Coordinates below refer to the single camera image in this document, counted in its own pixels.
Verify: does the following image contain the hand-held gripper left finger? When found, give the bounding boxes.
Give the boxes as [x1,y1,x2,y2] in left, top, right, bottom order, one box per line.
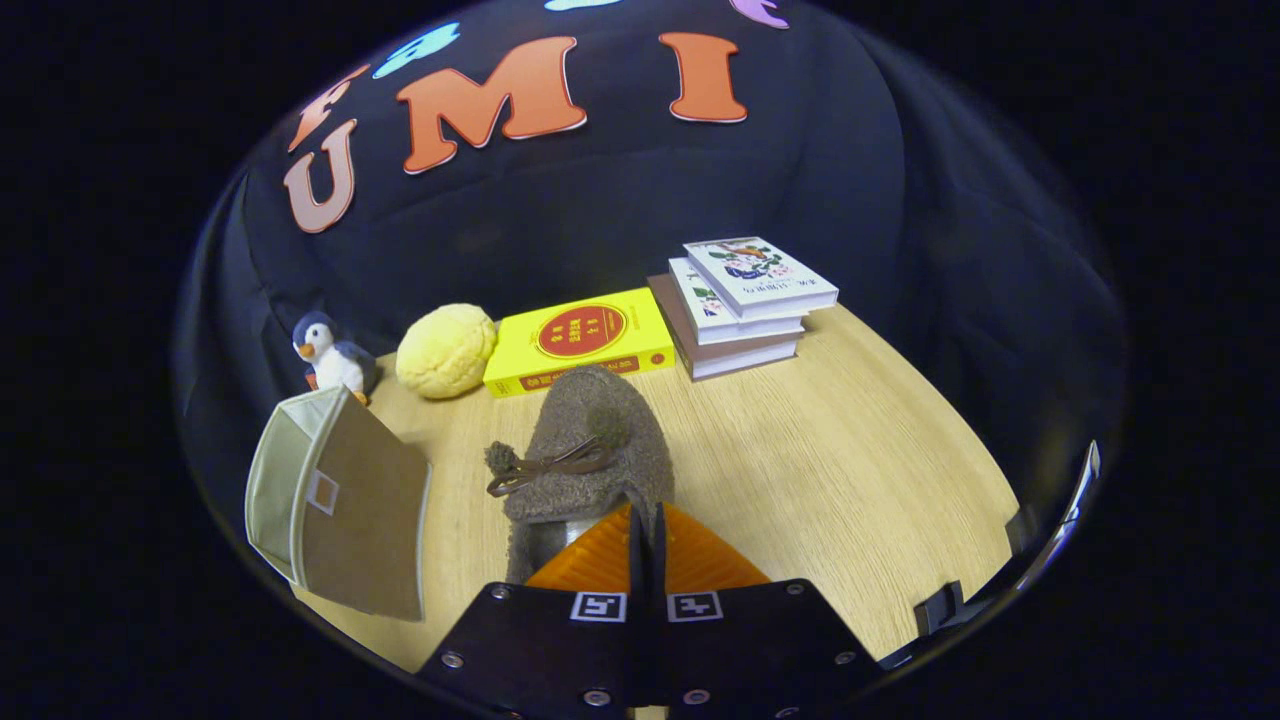
[418,505,651,720]

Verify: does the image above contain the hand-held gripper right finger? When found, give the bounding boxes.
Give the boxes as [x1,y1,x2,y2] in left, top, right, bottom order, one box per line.
[655,503,886,720]

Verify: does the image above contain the beige fabric storage box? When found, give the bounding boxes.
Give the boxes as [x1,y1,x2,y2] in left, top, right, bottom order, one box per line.
[245,385,433,623]

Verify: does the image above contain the brown fuzzy shoe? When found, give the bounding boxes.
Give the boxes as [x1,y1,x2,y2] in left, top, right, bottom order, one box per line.
[485,364,676,586]

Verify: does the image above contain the yellow book with red circle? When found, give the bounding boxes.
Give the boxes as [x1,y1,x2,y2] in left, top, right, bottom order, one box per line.
[483,287,677,399]

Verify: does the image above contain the brown cover book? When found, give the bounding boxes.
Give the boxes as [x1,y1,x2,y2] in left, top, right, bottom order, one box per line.
[647,272,803,382]

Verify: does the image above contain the yellow round bun plush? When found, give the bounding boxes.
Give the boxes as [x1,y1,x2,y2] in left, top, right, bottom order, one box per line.
[396,303,498,401]

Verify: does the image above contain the white book with green print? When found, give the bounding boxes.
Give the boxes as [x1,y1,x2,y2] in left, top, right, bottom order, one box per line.
[668,257,809,346]

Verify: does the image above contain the penguin plush toy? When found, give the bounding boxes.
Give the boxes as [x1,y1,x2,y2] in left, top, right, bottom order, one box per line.
[292,310,379,406]

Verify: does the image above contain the black bracket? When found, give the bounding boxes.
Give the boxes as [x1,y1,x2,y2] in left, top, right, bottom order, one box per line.
[915,580,968,637]

